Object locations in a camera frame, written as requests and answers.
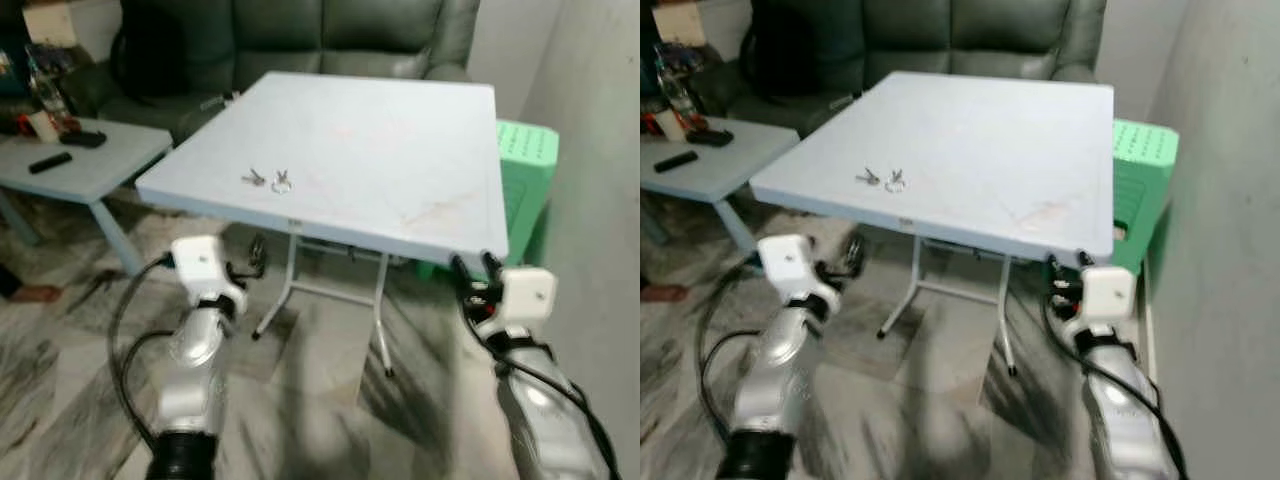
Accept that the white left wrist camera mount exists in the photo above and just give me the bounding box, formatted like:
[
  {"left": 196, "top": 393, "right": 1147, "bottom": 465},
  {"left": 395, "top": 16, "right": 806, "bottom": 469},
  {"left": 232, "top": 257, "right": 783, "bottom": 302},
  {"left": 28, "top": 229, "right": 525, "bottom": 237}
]
[
  {"left": 170, "top": 236, "right": 248, "bottom": 311},
  {"left": 757, "top": 234, "right": 843, "bottom": 311}
]

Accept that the dark green leather sofa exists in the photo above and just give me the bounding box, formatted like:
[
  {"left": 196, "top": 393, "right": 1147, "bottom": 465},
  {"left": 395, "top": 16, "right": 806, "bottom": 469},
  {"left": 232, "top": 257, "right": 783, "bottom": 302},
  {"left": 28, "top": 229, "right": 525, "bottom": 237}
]
[
  {"left": 690, "top": 0, "right": 1109, "bottom": 136},
  {"left": 60, "top": 0, "right": 481, "bottom": 141}
]

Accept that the small cluttered rack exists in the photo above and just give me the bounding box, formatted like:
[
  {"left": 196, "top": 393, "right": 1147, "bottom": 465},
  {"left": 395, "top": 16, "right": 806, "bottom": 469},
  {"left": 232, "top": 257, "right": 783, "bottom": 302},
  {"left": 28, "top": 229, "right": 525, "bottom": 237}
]
[
  {"left": 655, "top": 42, "right": 707, "bottom": 136},
  {"left": 25, "top": 42, "right": 81, "bottom": 136}
]

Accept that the low grey coffee table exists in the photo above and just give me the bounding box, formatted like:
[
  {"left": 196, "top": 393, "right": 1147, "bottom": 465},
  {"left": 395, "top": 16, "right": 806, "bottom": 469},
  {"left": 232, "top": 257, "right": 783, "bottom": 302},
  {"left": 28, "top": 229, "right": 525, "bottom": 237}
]
[
  {"left": 640, "top": 115, "right": 801, "bottom": 251},
  {"left": 0, "top": 118, "right": 173, "bottom": 276}
]

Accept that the green plastic stool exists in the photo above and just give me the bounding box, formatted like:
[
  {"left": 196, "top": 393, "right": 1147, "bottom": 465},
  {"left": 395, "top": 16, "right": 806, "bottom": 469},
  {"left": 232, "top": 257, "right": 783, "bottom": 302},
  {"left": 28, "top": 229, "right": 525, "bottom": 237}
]
[
  {"left": 1112, "top": 118, "right": 1179, "bottom": 277},
  {"left": 415, "top": 118, "right": 561, "bottom": 283}
]

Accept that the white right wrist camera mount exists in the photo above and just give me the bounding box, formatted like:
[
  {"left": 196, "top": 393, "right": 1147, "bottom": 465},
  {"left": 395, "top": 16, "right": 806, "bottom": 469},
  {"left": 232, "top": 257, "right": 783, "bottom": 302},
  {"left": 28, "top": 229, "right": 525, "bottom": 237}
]
[
  {"left": 1062, "top": 264, "right": 1138, "bottom": 336},
  {"left": 478, "top": 267, "right": 557, "bottom": 339}
]

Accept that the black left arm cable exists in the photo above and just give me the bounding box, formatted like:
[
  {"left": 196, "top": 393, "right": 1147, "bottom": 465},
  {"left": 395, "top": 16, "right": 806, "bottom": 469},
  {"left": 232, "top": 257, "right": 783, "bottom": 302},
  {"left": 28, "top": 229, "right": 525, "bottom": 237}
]
[
  {"left": 108, "top": 255, "right": 176, "bottom": 456},
  {"left": 697, "top": 256, "right": 766, "bottom": 446}
]

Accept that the black bag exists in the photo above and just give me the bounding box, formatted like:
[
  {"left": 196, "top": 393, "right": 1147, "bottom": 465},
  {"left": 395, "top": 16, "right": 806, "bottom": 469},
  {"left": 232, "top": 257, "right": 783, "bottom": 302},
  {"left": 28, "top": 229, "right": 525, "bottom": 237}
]
[
  {"left": 110, "top": 5, "right": 236, "bottom": 101},
  {"left": 745, "top": 5, "right": 866, "bottom": 97}
]

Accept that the brown cardboard box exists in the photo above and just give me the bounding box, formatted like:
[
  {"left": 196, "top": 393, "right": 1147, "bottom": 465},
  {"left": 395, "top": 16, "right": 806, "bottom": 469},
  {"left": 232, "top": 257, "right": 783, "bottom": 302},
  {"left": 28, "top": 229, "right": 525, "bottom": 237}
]
[
  {"left": 22, "top": 0, "right": 79, "bottom": 48},
  {"left": 650, "top": 0, "right": 706, "bottom": 46}
]

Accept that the pale grey folding table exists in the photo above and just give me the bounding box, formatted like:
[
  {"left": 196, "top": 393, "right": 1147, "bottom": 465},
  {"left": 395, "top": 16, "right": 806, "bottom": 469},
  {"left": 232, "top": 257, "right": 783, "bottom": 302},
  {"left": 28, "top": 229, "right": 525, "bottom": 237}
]
[
  {"left": 748, "top": 70, "right": 1116, "bottom": 377},
  {"left": 135, "top": 70, "right": 511, "bottom": 379}
]

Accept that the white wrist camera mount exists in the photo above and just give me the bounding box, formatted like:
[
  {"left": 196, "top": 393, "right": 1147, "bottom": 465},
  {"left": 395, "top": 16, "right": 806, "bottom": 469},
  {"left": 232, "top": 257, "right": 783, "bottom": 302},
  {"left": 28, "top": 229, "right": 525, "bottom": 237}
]
[
  {"left": 757, "top": 234, "right": 843, "bottom": 311},
  {"left": 1062, "top": 264, "right": 1138, "bottom": 336},
  {"left": 170, "top": 236, "right": 248, "bottom": 311},
  {"left": 478, "top": 267, "right": 557, "bottom": 339}
]

